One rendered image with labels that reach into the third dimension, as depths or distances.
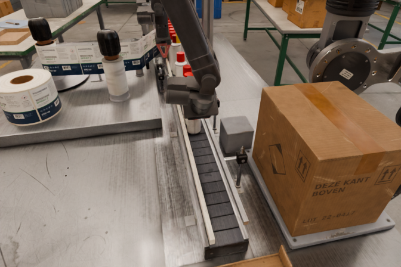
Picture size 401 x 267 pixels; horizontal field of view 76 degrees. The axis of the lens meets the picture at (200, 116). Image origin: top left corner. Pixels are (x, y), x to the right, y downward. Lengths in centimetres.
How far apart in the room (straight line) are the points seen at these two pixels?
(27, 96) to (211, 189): 74
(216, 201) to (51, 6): 272
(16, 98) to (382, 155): 111
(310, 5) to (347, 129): 207
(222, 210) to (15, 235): 55
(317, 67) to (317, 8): 186
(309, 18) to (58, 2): 239
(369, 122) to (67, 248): 79
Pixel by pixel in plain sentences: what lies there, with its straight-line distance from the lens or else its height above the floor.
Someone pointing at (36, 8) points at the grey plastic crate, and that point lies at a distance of 319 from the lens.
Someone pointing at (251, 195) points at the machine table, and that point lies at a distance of 83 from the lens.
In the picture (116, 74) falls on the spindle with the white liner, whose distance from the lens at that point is 112.
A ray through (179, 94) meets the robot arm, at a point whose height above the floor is 115.
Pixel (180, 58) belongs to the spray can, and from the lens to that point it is 108.
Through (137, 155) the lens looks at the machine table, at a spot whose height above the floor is 83.
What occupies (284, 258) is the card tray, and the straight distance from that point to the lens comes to 72.
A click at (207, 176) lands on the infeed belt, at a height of 88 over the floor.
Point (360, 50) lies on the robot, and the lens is 89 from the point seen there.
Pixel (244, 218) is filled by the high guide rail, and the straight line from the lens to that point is 62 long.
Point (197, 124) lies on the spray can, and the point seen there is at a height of 93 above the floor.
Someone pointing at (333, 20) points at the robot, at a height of 127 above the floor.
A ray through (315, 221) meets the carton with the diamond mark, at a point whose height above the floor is 91.
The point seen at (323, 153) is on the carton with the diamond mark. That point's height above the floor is 112.
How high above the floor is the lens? 147
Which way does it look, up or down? 35 degrees down
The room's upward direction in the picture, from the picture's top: straight up
